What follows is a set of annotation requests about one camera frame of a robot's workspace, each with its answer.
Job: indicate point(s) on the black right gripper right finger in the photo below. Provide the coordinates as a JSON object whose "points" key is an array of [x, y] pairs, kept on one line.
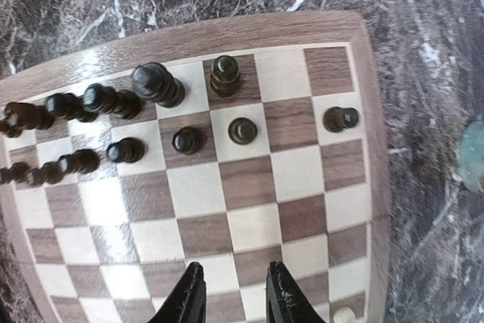
{"points": [[285, 302]]}

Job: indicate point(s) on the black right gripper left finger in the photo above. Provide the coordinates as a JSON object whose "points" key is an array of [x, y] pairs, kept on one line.
{"points": [[187, 300]]}

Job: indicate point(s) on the dark chess pawn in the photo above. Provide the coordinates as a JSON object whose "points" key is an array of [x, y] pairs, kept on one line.
{"points": [[188, 140], [82, 161], [337, 119], [127, 150], [242, 131]]}

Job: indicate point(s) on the dark chess pawn corner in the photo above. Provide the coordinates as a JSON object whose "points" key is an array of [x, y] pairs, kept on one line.
{"points": [[21, 172]]}

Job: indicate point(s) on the dark chess piece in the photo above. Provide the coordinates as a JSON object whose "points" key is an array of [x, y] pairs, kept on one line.
{"points": [[224, 76], [124, 103], [153, 82], [69, 107]]}

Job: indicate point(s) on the dark chess piece corner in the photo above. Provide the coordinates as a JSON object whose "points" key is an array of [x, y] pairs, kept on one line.
{"points": [[24, 116]]}

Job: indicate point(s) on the wooden chess board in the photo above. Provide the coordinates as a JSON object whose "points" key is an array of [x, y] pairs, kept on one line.
{"points": [[109, 246]]}

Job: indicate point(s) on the coral painted ceramic mug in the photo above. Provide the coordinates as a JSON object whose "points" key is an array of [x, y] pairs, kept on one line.
{"points": [[470, 157]]}

